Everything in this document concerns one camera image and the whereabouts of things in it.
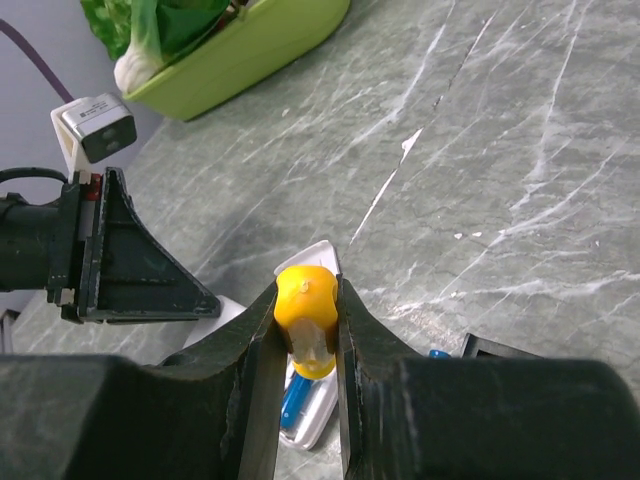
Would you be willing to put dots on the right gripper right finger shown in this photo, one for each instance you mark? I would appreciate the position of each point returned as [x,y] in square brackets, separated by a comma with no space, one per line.
[404,415]

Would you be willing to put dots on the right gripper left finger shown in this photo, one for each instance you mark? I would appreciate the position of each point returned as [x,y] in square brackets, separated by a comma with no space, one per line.
[210,411]

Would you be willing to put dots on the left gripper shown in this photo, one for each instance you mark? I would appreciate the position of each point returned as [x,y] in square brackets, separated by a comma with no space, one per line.
[126,276]

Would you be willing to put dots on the white red remote control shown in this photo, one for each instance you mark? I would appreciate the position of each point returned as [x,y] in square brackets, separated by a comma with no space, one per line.
[323,396]

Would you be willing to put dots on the black remote control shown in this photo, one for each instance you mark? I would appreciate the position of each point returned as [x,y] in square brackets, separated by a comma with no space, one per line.
[475,347]

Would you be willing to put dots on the blue battery in remote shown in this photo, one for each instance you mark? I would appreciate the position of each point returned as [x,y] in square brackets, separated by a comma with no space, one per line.
[294,399]

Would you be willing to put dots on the bok choy toy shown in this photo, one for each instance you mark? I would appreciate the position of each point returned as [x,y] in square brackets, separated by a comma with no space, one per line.
[162,33]

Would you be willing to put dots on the green lettuce toy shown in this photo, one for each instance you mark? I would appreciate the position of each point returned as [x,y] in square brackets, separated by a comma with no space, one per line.
[110,23]

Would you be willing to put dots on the green plastic basket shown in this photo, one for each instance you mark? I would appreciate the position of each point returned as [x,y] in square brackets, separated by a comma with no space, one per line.
[263,38]

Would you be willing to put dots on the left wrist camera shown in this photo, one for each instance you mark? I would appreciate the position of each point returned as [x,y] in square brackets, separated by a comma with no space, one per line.
[90,129]

